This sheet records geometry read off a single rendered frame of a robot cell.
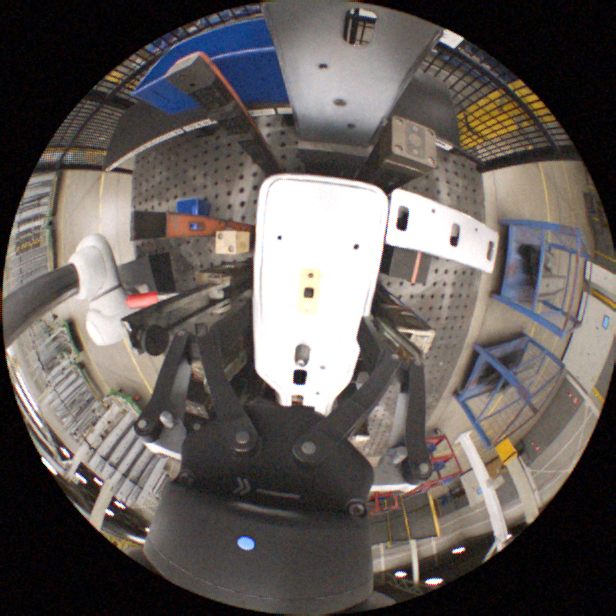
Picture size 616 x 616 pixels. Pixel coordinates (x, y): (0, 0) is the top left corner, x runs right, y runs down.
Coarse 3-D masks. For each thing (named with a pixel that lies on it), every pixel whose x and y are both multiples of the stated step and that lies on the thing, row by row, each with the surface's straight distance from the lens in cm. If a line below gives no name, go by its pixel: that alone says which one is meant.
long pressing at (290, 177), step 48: (288, 192) 32; (336, 192) 32; (288, 240) 31; (336, 240) 31; (288, 288) 32; (336, 288) 32; (288, 336) 36; (336, 336) 35; (288, 384) 44; (336, 384) 43
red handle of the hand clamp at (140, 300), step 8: (128, 296) 32; (136, 296) 31; (144, 296) 31; (152, 296) 30; (160, 296) 30; (168, 296) 30; (208, 296) 29; (216, 296) 29; (128, 304) 32; (136, 304) 31; (144, 304) 31
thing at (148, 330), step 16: (208, 288) 26; (160, 304) 22; (176, 304) 22; (192, 304) 26; (208, 304) 28; (224, 304) 30; (128, 320) 20; (144, 320) 20; (160, 320) 23; (176, 320) 24; (192, 320) 25; (128, 336) 21; (144, 336) 18; (160, 336) 18; (160, 352) 19
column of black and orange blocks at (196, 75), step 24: (168, 72) 30; (192, 72) 28; (216, 72) 31; (192, 96) 32; (216, 96) 31; (216, 120) 36; (240, 120) 36; (240, 144) 44; (264, 144) 48; (264, 168) 57
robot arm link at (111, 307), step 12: (120, 288) 79; (96, 300) 76; (108, 300) 75; (120, 300) 77; (96, 312) 75; (108, 312) 74; (120, 312) 76; (132, 312) 79; (96, 324) 74; (108, 324) 74; (120, 324) 76; (96, 336) 77; (108, 336) 75; (120, 336) 78
